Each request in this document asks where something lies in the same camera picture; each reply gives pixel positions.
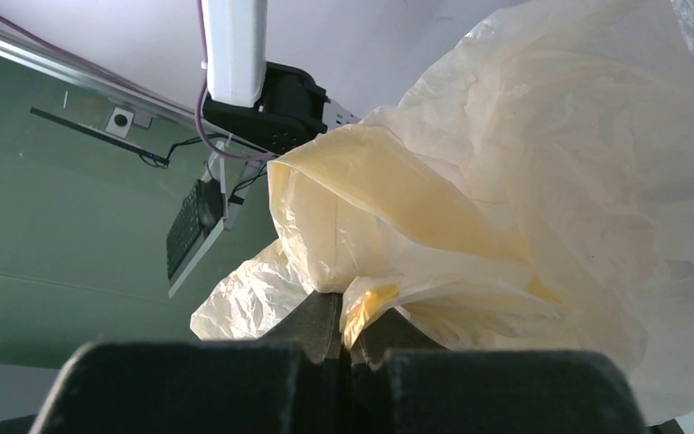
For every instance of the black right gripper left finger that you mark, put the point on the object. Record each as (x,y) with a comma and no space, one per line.
(287,381)

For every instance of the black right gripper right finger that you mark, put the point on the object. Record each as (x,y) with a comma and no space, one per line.
(404,382)

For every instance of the translucent yellowish trash bag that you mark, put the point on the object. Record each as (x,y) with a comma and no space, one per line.
(534,189)

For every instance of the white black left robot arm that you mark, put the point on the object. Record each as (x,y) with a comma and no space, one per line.
(233,36)

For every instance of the black keyboard on stand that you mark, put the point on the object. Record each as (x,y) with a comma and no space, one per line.
(200,212)

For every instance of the aluminium frame rail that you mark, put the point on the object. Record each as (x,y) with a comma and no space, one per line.
(53,66)

